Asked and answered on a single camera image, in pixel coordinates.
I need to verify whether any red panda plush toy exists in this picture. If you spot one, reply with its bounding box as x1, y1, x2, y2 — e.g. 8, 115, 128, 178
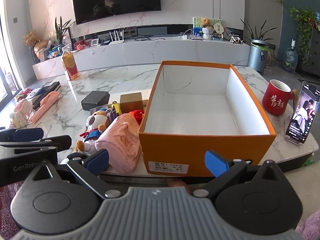
75, 108, 110, 155

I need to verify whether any yellow tape measure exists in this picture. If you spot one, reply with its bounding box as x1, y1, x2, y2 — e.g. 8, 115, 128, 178
111, 101, 122, 116

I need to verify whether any small teddy bear figure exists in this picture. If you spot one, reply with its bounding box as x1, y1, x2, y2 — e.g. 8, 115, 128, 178
201, 18, 214, 40

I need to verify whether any hanging vine plant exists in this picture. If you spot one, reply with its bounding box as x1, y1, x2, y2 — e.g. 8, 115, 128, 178
288, 7, 317, 64

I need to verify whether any white pink bunny plush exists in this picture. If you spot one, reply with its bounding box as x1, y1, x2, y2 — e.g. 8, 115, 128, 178
10, 99, 33, 129

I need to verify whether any green potted plant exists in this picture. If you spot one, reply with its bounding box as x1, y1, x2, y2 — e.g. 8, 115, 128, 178
241, 19, 277, 51

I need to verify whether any brown cardboard cube box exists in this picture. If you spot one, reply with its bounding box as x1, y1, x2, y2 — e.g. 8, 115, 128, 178
120, 92, 143, 113

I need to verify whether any water jug with pump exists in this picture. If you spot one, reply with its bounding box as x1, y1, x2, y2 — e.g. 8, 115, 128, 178
283, 39, 298, 73

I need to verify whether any white wifi router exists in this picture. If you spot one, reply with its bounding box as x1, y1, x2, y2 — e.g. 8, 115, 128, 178
109, 29, 124, 45

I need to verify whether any smartphone on stand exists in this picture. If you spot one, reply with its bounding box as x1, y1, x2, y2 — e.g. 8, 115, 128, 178
285, 81, 319, 146

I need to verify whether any grey metal trash bin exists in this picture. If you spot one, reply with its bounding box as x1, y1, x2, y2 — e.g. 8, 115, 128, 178
247, 40, 269, 75

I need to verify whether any tall leafy plant left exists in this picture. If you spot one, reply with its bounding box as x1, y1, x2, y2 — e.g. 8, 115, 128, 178
55, 17, 74, 44

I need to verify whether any orange red crochet toy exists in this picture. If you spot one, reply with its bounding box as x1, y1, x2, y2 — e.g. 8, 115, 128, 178
129, 109, 144, 125

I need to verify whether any red ceramic mug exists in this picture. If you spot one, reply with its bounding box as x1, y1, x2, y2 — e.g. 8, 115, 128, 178
262, 79, 298, 115

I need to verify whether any orange cardboard shoe box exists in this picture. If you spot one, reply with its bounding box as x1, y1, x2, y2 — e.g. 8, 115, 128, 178
138, 61, 276, 177

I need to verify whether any white marble tv cabinet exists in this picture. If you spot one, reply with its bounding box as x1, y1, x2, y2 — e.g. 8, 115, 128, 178
32, 36, 251, 80

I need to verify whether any black flat box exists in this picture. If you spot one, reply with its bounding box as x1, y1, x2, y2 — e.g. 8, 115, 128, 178
81, 90, 110, 111

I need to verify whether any amber liquor bottle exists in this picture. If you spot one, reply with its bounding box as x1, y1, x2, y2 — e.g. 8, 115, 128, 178
61, 46, 80, 80

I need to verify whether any black remote keyboard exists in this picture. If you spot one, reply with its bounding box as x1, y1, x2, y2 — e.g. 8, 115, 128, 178
33, 81, 61, 110

